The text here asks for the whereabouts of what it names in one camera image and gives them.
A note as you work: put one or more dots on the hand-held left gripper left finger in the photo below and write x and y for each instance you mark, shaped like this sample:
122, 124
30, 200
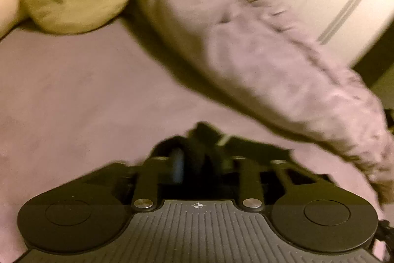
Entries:
178, 169

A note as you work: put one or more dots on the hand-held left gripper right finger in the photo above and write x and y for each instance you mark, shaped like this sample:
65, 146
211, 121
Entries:
246, 172

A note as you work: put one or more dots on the black knit sweater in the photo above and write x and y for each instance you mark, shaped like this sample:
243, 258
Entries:
212, 146

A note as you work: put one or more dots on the purple duvet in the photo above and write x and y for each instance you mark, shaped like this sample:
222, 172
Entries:
261, 50

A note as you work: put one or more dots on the purple bed sheet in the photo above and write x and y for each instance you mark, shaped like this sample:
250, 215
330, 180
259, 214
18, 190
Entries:
77, 96

